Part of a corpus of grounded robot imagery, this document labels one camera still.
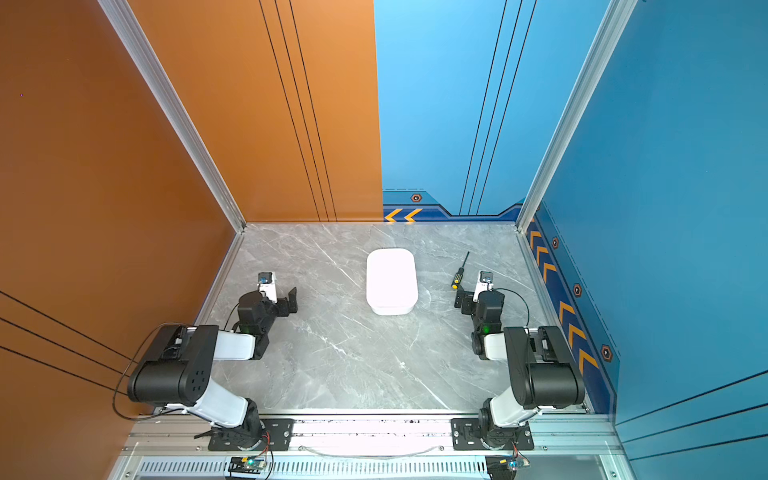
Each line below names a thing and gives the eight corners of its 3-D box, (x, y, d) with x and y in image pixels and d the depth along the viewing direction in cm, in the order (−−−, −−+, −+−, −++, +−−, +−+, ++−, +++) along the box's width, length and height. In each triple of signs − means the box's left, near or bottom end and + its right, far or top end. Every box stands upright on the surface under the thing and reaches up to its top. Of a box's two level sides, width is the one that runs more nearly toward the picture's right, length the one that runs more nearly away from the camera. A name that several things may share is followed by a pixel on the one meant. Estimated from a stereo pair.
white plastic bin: (364, 315, 96) (363, 305, 91) (368, 259, 111) (367, 248, 106) (418, 315, 96) (419, 305, 91) (415, 259, 111) (416, 248, 106)
